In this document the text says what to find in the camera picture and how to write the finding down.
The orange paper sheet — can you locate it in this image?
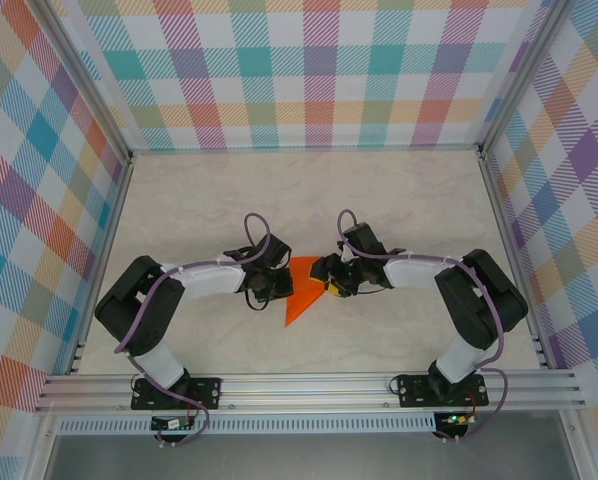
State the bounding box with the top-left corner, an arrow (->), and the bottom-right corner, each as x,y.
282,255 -> 326,329

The grey metal shelf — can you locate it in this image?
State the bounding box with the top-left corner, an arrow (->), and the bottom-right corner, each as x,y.
41,433 -> 583,480

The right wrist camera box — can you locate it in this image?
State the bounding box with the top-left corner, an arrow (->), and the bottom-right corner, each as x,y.
341,224 -> 386,259

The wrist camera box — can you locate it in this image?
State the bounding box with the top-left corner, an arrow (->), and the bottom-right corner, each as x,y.
341,224 -> 386,259
251,232 -> 294,266

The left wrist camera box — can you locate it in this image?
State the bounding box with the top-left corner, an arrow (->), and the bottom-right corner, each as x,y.
251,232 -> 294,266

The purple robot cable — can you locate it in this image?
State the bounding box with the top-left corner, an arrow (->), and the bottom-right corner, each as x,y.
336,208 -> 511,444
114,213 -> 275,448

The aluminium frame rail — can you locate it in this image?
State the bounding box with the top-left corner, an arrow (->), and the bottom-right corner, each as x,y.
34,368 -> 588,414

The thin aluminium wall rail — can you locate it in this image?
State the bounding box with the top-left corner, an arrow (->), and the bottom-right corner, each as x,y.
128,143 -> 483,157

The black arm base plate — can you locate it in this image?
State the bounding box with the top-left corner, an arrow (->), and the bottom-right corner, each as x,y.
130,377 -> 223,412
396,374 -> 489,409

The slotted grey cable duct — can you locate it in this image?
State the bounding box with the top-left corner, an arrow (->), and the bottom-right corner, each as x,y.
57,412 -> 438,435

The aluminium side rail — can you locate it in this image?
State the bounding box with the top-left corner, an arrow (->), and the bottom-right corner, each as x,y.
66,154 -> 135,376
478,149 -> 553,369

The aluminium corner post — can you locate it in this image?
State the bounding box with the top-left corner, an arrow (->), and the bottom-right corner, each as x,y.
478,0 -> 580,161
31,0 -> 135,164

